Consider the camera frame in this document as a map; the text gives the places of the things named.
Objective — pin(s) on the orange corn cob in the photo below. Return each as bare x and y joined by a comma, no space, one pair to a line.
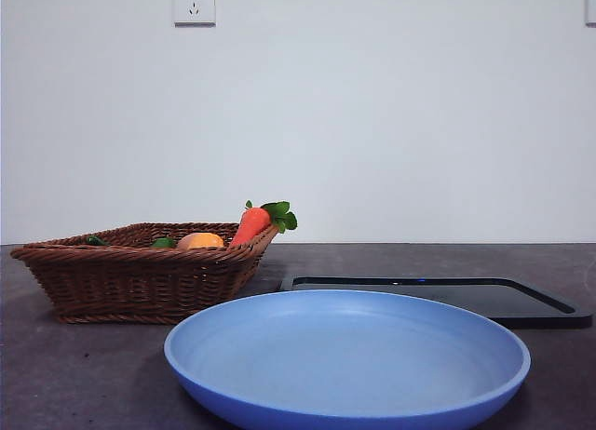
201,240

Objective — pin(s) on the blue round plate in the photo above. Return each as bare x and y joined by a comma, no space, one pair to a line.
349,355

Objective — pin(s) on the brown wicker basket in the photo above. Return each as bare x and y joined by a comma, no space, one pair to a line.
139,281

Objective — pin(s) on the orange carrot with green leaves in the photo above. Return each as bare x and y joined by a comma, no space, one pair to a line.
251,225

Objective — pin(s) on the green leafy vegetable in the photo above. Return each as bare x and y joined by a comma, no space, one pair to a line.
163,243

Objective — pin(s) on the small dark green pepper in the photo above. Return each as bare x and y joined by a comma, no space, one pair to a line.
96,240

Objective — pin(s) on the black rectangular tray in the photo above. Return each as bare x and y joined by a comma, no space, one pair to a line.
535,304

